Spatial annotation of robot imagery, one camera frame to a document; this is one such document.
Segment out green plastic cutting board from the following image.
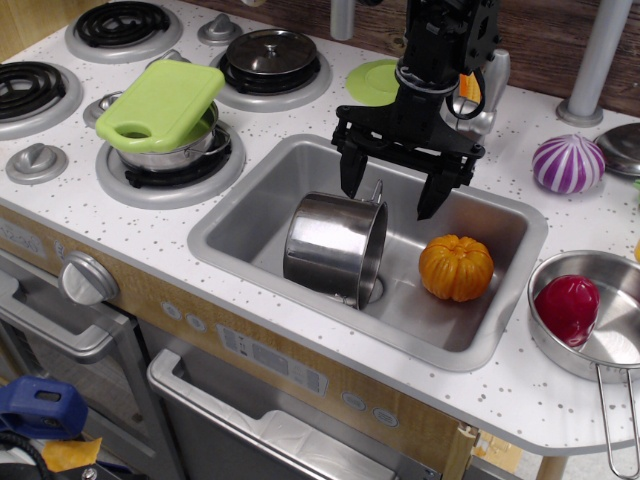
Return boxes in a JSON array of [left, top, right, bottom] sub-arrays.
[[96, 60, 225, 153]]

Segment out green plastic plate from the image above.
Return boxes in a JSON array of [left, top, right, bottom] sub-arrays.
[[345, 59, 399, 107]]

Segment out grey toy faucet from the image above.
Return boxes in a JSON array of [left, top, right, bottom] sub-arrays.
[[441, 49, 511, 142]]

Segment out grey stove knob left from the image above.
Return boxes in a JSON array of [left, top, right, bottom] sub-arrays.
[[6, 143, 68, 185]]

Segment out steel pot lid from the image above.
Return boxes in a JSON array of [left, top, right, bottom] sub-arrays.
[[226, 29, 317, 75]]

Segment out grey stove knob back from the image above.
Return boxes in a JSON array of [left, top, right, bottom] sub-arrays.
[[197, 13, 243, 46]]

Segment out grey support pole back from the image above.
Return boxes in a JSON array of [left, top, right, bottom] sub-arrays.
[[330, 0, 356, 41]]

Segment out steel pot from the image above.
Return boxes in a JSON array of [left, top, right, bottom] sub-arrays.
[[113, 102, 233, 174], [283, 181, 388, 310]]

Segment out yellow tape piece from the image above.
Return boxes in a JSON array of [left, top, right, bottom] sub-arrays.
[[41, 438, 102, 473]]

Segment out black coil burner back left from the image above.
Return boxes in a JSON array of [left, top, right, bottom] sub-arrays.
[[64, 1, 183, 64]]

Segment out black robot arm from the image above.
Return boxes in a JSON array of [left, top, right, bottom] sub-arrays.
[[332, 1, 500, 220]]

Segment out black coil burner far left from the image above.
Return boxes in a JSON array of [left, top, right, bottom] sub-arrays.
[[1, 61, 83, 140]]

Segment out grey stove knob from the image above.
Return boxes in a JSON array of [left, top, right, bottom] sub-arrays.
[[6, 143, 68, 185], [83, 91, 122, 129], [197, 13, 243, 46]]

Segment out black coil burner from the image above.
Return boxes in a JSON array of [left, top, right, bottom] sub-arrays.
[[1, 61, 83, 140], [64, 1, 183, 64]]

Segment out blue clamp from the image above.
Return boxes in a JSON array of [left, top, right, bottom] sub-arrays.
[[1, 376, 89, 440]]

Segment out burner under lidded pot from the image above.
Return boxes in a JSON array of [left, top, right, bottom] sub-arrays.
[[210, 53, 332, 113]]

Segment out grey oven knob front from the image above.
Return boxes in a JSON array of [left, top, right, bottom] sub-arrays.
[[58, 251, 119, 306]]

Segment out steel pot on burner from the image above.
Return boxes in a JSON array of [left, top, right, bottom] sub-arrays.
[[113, 102, 233, 174]]

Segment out grey support pole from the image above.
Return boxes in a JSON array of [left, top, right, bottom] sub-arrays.
[[556, 0, 637, 128], [330, 0, 356, 41]]

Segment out steel frying pan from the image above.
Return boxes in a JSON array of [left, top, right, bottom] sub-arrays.
[[526, 250, 639, 479]]

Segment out burner under front pot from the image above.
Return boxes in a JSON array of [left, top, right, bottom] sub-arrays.
[[96, 125, 245, 210]]

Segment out orange toy pumpkin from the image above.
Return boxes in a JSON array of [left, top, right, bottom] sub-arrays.
[[418, 234, 494, 302]]

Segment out dishwasher door handle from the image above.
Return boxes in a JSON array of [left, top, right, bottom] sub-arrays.
[[147, 349, 440, 479]]

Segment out grey stove knob middle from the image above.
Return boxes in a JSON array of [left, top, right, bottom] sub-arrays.
[[83, 91, 122, 129]]

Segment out purple striped toy onion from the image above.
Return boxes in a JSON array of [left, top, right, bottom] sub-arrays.
[[532, 134, 605, 195]]

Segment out red toy pepper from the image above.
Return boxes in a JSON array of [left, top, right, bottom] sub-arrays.
[[534, 275, 600, 348]]

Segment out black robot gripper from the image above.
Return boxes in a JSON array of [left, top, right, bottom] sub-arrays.
[[332, 69, 484, 220]]

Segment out grey support pole right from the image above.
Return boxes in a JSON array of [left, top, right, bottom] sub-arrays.
[[556, 0, 637, 128]]

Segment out oven door handle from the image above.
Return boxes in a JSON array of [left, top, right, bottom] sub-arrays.
[[1, 270, 140, 364]]

